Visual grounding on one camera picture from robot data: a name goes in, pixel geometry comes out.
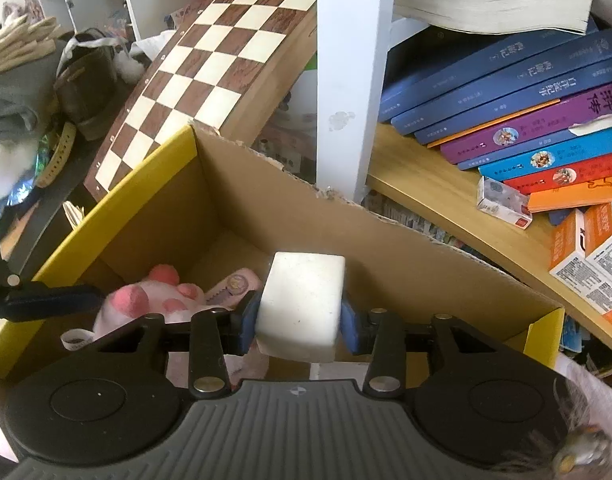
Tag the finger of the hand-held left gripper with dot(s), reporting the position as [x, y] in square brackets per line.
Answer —
[56, 302]

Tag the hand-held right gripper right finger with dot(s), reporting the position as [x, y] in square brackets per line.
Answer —
[351, 330]

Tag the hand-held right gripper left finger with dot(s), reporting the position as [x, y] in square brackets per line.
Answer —
[243, 330]

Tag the white foam block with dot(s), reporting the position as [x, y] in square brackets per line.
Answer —
[301, 305]

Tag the pink plush toy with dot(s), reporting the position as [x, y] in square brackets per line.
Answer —
[136, 300]

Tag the yellow cardboard box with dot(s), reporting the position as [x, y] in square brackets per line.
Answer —
[336, 220]

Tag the white paper packet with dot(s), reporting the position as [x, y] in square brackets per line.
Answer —
[73, 212]

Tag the iridescent plastic bag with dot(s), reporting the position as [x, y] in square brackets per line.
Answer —
[16, 175]

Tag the small white card box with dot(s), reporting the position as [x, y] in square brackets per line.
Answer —
[503, 202]

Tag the grey folded cloth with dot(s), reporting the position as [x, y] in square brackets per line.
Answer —
[16, 105]

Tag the dark brown bag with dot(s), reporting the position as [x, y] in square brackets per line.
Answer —
[86, 85]

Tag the orange white carton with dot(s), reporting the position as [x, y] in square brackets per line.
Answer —
[581, 270]
[608, 240]

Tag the wooden chessboard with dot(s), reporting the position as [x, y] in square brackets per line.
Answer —
[211, 75]

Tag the blurry grey object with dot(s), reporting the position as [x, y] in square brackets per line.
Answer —
[583, 452]

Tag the beige folded cloth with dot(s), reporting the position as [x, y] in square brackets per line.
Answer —
[16, 42]

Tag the wooden bookshelf with white posts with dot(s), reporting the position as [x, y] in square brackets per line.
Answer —
[346, 60]

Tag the row of colourful books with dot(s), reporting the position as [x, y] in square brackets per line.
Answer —
[511, 110]

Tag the thick paperback book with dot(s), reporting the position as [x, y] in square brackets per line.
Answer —
[486, 2]

